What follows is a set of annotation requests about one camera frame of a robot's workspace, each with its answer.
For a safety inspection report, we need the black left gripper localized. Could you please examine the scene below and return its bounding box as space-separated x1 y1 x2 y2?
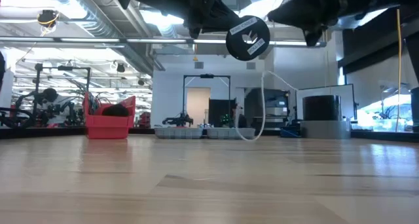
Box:
181 0 242 40

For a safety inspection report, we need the red plastic bin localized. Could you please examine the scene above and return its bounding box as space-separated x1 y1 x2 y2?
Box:
82 92 137 140

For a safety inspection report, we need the black camera stand frame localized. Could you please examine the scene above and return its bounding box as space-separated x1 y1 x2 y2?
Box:
181 73 232 128

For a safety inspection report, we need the bundle of coloured wires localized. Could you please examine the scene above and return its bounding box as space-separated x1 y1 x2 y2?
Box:
85 92 131 117

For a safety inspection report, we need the person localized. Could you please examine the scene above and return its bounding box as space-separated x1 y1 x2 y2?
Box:
39 87 77 126

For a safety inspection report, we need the yellow hanging cable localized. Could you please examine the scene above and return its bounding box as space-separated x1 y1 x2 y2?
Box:
395 9 403 133

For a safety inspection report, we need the grey tool case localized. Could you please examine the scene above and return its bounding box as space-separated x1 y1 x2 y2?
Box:
153 126 257 140

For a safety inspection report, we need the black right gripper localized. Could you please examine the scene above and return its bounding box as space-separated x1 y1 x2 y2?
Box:
266 0 348 48

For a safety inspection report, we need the black robot station frame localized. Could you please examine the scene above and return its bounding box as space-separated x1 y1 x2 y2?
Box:
33 62 92 126

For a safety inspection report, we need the black labelled cord spool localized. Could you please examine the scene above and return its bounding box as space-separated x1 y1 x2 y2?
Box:
225 15 271 62

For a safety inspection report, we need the ceiling cable reel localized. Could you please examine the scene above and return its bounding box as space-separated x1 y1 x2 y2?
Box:
35 9 61 29

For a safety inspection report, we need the white cord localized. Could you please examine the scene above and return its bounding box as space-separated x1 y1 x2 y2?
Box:
234 69 299 142

